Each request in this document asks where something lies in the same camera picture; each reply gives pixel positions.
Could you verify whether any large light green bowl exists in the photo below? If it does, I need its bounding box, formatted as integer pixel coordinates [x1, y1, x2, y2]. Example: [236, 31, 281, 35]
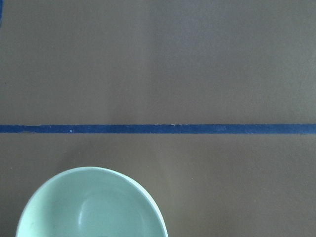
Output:
[16, 167, 168, 237]

